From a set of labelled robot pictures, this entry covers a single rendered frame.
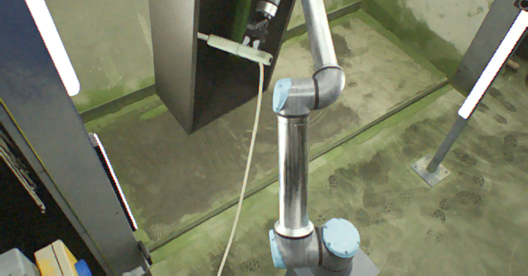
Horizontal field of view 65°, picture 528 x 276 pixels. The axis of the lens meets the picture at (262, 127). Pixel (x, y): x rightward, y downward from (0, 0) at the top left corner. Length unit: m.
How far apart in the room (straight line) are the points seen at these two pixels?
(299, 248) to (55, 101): 0.97
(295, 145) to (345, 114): 1.75
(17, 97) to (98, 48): 1.91
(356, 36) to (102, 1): 2.13
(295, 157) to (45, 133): 0.79
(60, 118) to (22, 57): 0.23
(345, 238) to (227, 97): 1.30
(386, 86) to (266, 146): 1.16
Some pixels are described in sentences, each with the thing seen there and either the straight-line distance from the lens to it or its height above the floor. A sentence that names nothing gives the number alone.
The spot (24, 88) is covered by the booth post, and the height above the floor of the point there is 1.60.
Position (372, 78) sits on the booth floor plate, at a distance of 3.53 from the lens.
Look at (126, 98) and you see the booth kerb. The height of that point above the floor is 0.13.
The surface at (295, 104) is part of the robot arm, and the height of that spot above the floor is 1.33.
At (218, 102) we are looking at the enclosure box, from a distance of 2.58.
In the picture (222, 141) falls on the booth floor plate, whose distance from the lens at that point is 2.93.
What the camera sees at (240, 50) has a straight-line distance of 1.87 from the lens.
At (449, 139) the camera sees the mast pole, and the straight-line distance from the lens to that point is 2.84.
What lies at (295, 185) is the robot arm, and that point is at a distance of 1.52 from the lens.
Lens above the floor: 2.38
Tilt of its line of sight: 51 degrees down
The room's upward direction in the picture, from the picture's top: 4 degrees clockwise
